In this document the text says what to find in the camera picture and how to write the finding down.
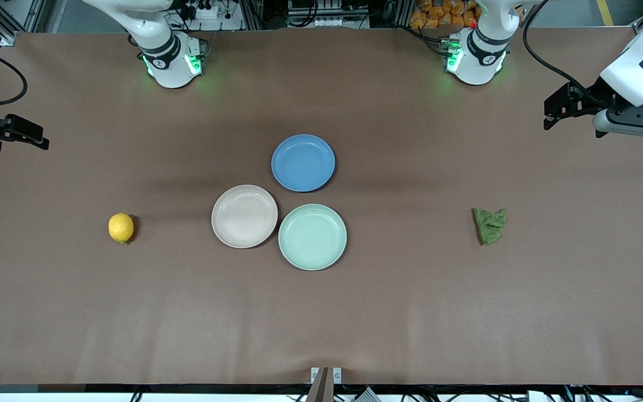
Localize yellow lemon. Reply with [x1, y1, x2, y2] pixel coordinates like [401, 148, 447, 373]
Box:
[108, 213, 135, 244]

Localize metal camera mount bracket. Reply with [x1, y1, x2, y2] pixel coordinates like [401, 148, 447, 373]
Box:
[310, 367, 343, 402]

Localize white socket strip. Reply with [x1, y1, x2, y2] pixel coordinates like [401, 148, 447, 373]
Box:
[315, 18, 369, 28]

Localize pink plate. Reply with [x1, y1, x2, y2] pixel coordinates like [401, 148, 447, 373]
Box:
[212, 185, 279, 249]

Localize brown table cover sheet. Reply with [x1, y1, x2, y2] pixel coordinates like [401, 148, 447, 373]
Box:
[0, 25, 643, 386]

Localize light green plate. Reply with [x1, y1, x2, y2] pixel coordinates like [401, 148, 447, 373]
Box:
[278, 204, 348, 271]

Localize blue plate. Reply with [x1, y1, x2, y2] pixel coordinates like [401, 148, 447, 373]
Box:
[271, 134, 336, 193]

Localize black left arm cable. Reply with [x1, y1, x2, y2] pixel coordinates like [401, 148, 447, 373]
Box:
[522, 0, 607, 104]

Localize green lettuce leaf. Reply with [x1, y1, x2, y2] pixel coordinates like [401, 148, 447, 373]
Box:
[472, 208, 507, 246]

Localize white power strip with plugs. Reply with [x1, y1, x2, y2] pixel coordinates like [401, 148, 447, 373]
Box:
[183, 0, 234, 21]

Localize bag of orange items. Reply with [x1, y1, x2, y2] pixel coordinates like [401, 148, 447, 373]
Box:
[409, 0, 481, 30]

